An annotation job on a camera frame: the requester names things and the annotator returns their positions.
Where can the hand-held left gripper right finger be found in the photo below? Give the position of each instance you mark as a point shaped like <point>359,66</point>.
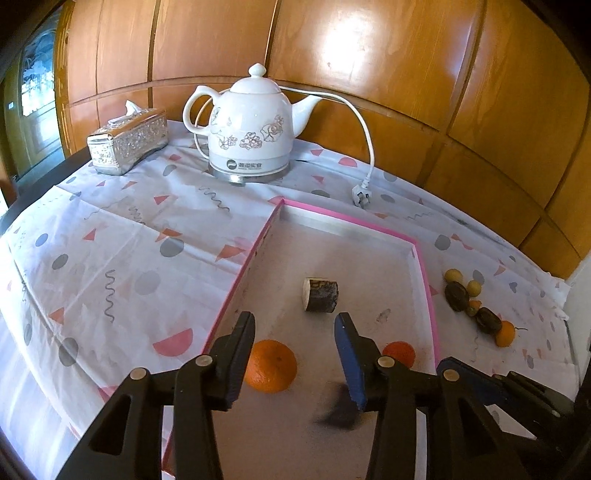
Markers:
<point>348,364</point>

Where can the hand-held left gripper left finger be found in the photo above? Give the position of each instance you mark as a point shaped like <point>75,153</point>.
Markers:
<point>238,364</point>

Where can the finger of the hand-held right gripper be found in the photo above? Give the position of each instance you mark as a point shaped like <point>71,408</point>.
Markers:
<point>480,385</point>
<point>531,392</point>

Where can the dark grey round fruit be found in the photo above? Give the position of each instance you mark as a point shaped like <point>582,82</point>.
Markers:
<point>337,406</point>

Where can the orange with stem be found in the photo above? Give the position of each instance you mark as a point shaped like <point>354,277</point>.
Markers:
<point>505,334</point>

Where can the dark brown water chestnut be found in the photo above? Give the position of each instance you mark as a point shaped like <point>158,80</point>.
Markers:
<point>456,296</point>
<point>488,320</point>

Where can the small orange carrot-shaped fruit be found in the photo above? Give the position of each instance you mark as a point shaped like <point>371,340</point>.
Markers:
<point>475,304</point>

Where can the small yellow fruit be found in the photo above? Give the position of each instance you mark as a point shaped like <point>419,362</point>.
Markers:
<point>473,287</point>
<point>453,275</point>

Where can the pink-edged white tray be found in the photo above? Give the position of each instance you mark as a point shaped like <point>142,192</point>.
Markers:
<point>351,258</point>

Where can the large orange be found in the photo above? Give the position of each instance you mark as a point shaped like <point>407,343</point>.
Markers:
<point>272,367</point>

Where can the small red-orange tangerine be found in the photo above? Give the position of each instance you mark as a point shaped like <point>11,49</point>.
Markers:
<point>400,353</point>

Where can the short cut brown stalk piece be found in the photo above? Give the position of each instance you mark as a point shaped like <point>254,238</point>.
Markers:
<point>323,295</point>

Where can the patterned white tablecloth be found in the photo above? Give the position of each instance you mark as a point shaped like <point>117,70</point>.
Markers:
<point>138,240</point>

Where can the silver kettle base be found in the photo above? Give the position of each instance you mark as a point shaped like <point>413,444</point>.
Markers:
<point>249,178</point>

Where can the white floral electric kettle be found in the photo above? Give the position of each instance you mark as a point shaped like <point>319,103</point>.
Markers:
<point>249,120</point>

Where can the silver embossed tissue box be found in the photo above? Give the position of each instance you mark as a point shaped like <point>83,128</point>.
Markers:
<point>124,143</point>

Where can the white tissue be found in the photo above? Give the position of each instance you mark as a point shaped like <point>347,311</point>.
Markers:
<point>134,108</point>

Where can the wooden glass-panel door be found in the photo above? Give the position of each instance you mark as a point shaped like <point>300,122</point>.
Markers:
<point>37,92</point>

